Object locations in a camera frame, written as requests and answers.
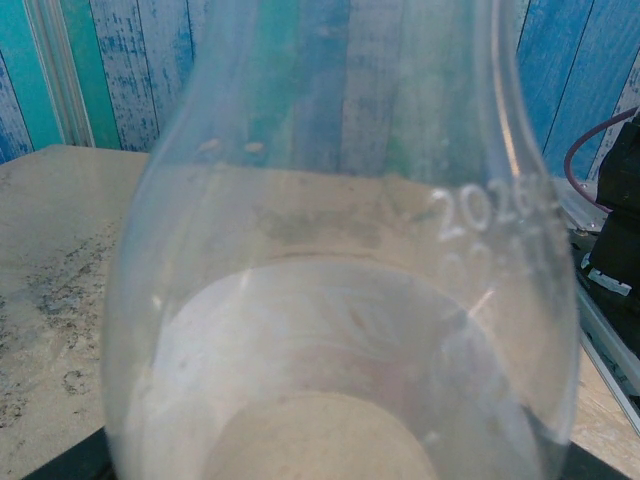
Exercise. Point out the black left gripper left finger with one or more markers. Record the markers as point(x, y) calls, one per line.
point(75, 465)

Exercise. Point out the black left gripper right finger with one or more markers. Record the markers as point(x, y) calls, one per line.
point(580, 467)

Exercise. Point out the clear bottle with reddish label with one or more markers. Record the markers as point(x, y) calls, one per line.
point(320, 300)

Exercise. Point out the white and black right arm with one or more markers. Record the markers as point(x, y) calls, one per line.
point(622, 200)

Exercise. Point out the aluminium corner post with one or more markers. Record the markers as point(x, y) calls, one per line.
point(60, 75)

